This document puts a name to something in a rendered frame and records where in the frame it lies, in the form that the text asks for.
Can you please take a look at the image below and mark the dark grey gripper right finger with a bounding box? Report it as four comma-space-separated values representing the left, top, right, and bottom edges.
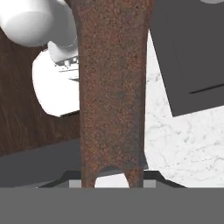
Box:
142, 170, 188, 189

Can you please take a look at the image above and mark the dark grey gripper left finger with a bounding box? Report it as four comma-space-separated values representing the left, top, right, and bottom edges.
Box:
38, 170, 83, 189

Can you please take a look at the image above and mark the rusty brown pan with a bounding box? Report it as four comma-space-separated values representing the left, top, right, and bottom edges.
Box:
64, 0, 157, 189

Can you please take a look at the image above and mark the dark grey cupboard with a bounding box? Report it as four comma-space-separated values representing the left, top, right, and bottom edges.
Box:
148, 0, 224, 118
0, 138, 82, 189

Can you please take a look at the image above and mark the white rounded object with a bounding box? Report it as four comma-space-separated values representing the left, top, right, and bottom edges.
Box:
0, 0, 81, 118

